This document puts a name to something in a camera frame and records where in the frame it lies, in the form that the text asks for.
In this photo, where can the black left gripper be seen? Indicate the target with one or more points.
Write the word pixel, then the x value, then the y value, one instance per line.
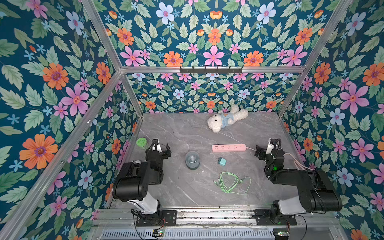
pixel 163 153

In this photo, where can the teal charger adapter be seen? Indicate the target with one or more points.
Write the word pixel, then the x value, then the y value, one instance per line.
pixel 222 162

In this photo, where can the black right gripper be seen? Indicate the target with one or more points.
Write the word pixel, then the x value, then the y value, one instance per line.
pixel 261 153

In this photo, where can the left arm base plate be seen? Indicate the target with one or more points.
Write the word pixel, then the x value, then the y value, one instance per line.
pixel 163 218

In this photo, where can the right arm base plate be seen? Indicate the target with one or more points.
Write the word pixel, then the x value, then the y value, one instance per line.
pixel 270 218

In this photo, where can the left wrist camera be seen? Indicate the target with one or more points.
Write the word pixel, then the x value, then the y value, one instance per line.
pixel 156 146

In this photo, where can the black hook rail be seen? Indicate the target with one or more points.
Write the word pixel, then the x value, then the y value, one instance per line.
pixel 210 70

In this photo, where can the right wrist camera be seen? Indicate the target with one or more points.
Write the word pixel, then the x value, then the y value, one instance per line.
pixel 271 146

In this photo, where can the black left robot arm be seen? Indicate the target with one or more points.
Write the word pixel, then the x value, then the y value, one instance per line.
pixel 133 181

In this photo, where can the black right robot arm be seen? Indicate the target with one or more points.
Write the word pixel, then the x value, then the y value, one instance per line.
pixel 316 193

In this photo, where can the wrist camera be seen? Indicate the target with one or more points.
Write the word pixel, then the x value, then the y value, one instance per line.
pixel 271 146
pixel 156 146

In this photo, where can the pink power strip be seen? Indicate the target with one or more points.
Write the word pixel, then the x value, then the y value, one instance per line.
pixel 225 148

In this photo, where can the white teddy bear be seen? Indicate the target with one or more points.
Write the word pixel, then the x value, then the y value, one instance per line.
pixel 221 120

